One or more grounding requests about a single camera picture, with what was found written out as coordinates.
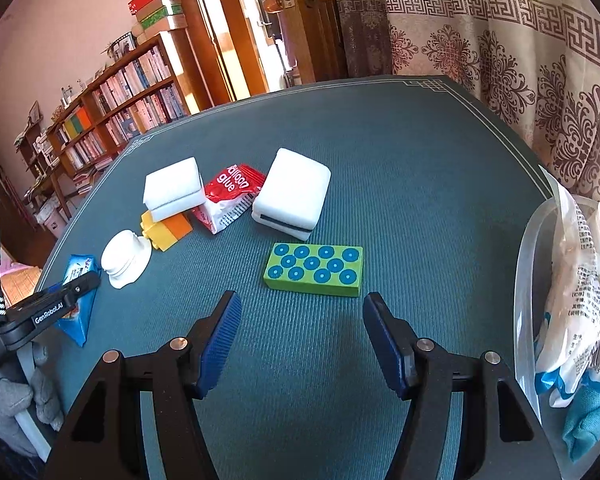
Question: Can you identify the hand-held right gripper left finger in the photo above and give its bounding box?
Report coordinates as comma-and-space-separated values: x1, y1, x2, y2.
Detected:
42, 290, 243, 480

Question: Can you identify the dark brown sheer curtain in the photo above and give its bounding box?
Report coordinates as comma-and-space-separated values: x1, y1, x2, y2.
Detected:
327, 0, 396, 81

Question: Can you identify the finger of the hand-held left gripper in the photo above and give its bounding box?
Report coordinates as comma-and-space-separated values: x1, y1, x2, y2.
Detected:
60, 271, 102, 306

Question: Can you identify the white round cap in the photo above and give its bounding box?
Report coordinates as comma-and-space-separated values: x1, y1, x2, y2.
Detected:
100, 230, 153, 290

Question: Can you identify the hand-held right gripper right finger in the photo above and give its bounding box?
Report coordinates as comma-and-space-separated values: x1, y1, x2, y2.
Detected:
362, 291, 563, 480

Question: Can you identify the white sponge block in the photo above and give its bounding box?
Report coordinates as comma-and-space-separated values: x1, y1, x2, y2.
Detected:
251, 147, 331, 242
143, 156, 207, 211

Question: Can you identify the wooden door frame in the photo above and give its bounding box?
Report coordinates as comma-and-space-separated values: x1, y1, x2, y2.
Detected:
166, 0, 268, 111

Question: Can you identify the white and blue plastic bag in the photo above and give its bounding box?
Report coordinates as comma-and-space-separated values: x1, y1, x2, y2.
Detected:
534, 167, 600, 408

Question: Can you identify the wooden door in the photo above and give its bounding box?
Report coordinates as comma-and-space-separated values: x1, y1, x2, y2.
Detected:
275, 0, 351, 88

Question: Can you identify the wooden bookshelf with books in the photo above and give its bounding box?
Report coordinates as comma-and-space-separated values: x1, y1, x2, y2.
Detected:
12, 27, 216, 221

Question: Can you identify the blue cracker packet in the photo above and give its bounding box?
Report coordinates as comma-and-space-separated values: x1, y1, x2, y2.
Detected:
55, 254, 102, 348

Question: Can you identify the clear plastic container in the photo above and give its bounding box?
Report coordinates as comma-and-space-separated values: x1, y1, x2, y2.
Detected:
512, 195, 600, 463

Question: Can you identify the framed photo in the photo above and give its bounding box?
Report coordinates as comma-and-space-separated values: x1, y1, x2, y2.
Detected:
111, 32, 137, 58

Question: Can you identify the blue cloth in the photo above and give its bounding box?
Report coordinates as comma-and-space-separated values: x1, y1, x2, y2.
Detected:
560, 375, 600, 463

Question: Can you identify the red glue packet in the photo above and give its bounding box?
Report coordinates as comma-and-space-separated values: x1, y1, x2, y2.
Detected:
190, 162, 267, 235

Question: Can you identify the orange and yellow block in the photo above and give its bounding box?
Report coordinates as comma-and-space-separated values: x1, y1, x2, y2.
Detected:
140, 210, 194, 252

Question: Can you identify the green block with blue dots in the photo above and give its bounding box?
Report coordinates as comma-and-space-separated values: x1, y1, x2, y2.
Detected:
262, 242, 365, 298

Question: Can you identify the person's left hand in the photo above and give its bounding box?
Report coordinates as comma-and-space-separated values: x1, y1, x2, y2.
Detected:
0, 342, 65, 457

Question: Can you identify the stack of cardboard boxes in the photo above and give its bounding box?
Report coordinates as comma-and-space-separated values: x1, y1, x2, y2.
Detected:
127, 0, 188, 41

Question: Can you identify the beige patterned curtain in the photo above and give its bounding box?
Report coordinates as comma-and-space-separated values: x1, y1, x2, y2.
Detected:
377, 0, 600, 201

